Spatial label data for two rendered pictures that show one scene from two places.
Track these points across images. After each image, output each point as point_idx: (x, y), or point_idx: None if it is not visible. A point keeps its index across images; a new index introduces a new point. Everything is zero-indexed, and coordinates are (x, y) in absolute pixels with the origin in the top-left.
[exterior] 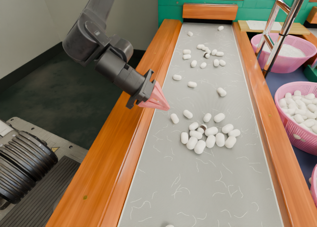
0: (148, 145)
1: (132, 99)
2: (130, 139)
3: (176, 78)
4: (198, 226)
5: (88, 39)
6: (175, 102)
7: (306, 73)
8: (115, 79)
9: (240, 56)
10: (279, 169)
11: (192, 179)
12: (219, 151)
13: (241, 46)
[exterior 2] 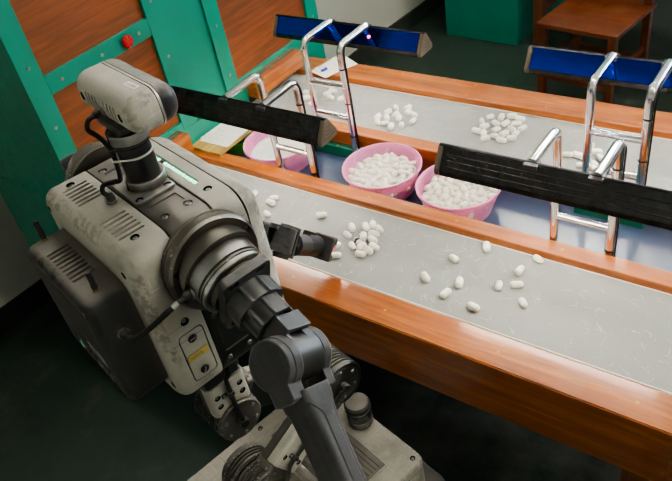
0: (353, 279)
1: (331, 250)
2: (347, 283)
3: None
4: (426, 264)
5: (297, 230)
6: None
7: (321, 149)
8: (313, 247)
9: (272, 179)
10: (412, 212)
11: (396, 259)
12: (382, 239)
13: (257, 170)
